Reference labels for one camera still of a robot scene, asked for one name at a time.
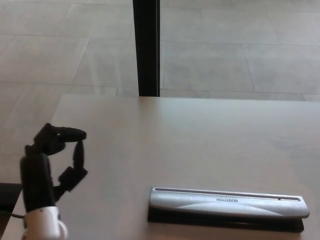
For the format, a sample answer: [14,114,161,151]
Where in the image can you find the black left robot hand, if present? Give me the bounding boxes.
[19,123,89,214]

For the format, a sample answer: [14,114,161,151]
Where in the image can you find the silver Bostitch hole punch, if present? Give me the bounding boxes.
[147,185,310,234]

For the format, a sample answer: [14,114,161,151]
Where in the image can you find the dark low object beside desk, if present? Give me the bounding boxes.
[0,182,22,213]

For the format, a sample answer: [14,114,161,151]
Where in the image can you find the black vertical post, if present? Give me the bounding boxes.
[132,0,161,97]

